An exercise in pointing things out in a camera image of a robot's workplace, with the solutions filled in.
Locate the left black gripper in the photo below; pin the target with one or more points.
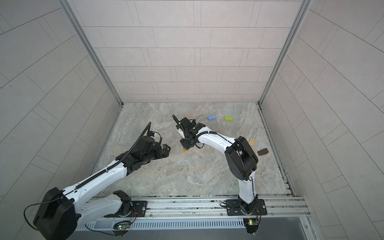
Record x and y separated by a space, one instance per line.
166 153

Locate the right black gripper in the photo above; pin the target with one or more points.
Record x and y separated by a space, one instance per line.
184 144

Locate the light blue wood block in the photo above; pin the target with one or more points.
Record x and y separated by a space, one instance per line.
213 117

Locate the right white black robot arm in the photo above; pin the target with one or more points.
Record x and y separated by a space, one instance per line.
240 156

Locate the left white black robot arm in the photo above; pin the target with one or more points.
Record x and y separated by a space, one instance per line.
63 211

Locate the natural tan wood block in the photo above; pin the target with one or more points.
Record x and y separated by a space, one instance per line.
252 142

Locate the dark brown wood block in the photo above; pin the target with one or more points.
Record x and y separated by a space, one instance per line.
262 152

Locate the left green circuit board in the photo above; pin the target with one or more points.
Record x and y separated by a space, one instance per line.
121 228

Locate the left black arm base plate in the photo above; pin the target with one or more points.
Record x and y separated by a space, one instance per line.
139 208

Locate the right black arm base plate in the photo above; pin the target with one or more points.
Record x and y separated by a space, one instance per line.
234 207

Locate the aluminium mounting rail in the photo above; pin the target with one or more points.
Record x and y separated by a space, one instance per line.
160 208

